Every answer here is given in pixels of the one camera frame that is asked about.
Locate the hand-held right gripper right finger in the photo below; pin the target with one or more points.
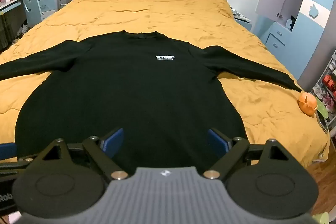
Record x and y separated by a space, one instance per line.
218 141

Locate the blue nightstand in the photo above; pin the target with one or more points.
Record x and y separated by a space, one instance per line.
242 22

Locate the olive pleated curtain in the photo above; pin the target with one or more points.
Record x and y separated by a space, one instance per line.
5 29

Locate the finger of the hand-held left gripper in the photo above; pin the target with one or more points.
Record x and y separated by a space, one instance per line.
6 150

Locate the yellow quilted blanket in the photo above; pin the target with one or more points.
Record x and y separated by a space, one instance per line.
157 8

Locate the white sneaker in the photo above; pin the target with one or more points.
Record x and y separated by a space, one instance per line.
23 28

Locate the green leaf-shaped plate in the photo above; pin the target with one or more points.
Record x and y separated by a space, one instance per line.
321 108

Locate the black sweater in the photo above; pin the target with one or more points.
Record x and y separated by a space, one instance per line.
131 95

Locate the white blue desk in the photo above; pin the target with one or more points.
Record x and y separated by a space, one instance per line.
10 6

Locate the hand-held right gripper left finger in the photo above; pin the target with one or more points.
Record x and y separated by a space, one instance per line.
113 142

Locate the blue white chair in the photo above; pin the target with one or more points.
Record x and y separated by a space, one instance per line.
31 8

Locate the cluttered white storage rack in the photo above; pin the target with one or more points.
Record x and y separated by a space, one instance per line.
325 98

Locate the orange pumpkin toy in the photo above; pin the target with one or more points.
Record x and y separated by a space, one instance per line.
307 104

